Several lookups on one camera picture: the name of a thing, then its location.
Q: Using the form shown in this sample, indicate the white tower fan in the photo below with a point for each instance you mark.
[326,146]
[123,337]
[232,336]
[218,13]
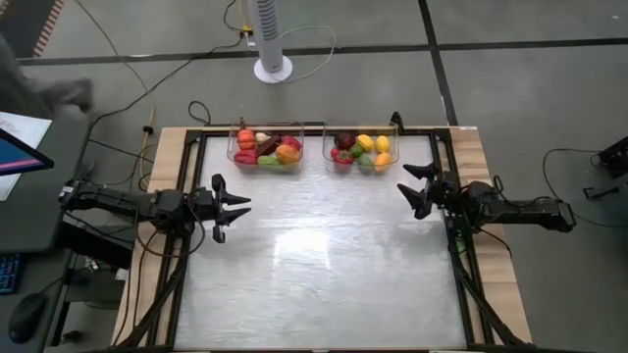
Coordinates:
[269,34]

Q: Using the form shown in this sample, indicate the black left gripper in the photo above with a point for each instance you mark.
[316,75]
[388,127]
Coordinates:
[203,206]

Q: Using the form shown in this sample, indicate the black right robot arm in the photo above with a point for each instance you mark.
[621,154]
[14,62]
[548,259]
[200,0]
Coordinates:
[530,213]

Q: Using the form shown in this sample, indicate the dark red apple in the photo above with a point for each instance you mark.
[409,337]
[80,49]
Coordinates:
[345,140]

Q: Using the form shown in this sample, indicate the white paper sheet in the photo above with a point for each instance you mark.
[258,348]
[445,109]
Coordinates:
[22,125]

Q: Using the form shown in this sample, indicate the orange fruit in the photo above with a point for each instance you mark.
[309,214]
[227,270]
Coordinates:
[383,162]

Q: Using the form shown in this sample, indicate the red pointed pepper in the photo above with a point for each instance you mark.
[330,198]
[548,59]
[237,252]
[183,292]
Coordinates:
[293,142]

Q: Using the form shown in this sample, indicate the white garlic bulb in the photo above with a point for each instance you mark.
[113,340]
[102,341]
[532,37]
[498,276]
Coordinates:
[262,137]

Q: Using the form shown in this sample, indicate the black mat striped edge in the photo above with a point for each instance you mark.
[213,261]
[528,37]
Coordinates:
[19,24]

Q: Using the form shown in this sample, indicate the round yellow citrus fruit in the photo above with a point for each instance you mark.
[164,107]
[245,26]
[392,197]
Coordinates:
[382,143]

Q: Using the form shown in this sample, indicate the yellow lemon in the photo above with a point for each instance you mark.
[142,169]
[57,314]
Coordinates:
[365,142]

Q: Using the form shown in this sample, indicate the large green fruit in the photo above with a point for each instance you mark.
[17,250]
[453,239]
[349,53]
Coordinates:
[365,165]

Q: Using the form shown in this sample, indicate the black office desk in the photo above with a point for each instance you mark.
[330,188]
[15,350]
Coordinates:
[49,220]

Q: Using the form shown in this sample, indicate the clear plastic basket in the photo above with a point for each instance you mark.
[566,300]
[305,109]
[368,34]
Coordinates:
[395,164]
[230,147]

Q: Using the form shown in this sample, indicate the green cucumber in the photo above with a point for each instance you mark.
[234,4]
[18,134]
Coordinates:
[269,161]

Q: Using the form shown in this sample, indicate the black floor device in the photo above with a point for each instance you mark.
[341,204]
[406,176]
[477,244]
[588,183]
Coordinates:
[613,157]

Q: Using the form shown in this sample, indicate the black aluminium table frame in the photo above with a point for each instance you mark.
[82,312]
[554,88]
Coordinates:
[444,147]

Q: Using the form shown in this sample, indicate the orange bell pepper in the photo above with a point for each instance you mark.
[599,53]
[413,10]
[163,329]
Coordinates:
[288,155]

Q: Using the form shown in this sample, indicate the wooden table board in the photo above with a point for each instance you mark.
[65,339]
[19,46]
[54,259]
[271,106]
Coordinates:
[169,157]

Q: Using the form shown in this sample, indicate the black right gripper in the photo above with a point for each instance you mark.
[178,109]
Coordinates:
[444,190]

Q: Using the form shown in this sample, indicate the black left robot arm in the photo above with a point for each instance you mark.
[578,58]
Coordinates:
[118,201]

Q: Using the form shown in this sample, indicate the black computer monitor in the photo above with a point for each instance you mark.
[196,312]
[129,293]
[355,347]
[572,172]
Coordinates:
[22,154]

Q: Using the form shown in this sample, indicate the backlit computer keyboard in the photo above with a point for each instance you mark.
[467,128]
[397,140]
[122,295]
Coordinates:
[10,274]

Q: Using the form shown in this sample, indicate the green lime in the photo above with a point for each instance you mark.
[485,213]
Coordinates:
[356,150]

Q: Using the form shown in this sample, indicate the black computer mouse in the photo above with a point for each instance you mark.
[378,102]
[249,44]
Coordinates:
[27,318]

